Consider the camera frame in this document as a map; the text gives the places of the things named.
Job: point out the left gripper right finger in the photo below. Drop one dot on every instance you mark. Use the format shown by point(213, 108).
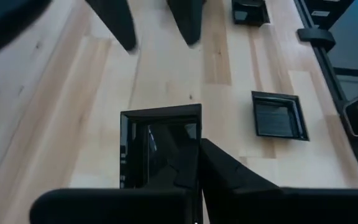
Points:
point(259, 205)

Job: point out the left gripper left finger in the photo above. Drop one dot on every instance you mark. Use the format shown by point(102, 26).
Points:
point(120, 205)

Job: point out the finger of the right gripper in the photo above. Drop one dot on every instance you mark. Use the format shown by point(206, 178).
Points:
point(117, 21)
point(188, 18)

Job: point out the black square flared plate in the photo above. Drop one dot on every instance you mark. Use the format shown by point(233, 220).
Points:
point(278, 116)
point(160, 111)
point(250, 14)

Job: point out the black table edge clamp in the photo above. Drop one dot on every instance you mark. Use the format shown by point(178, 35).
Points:
point(317, 39)

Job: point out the black labelled drawer cabinet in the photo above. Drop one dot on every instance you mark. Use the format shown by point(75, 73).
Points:
point(337, 9)

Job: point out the black aluminium table frame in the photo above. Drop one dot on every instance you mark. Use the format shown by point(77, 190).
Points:
point(329, 71)

